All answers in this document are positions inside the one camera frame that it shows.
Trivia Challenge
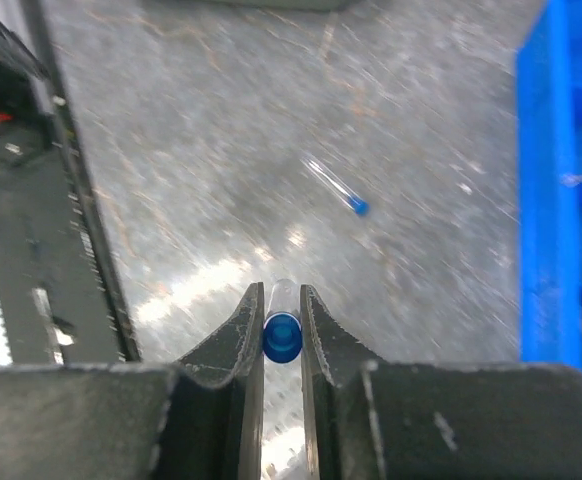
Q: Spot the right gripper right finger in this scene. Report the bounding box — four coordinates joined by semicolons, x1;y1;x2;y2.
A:
300;285;582;479

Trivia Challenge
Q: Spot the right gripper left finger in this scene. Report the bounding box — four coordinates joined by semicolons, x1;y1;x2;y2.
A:
0;283;265;479

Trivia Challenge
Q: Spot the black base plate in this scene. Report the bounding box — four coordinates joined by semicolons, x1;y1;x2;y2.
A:
0;1;140;364

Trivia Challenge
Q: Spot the blue cap test tube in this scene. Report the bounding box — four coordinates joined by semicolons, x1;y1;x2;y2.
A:
302;157;369;216
263;279;303;364

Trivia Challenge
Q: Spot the blue divided storage bin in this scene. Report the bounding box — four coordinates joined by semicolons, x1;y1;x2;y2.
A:
516;1;582;369

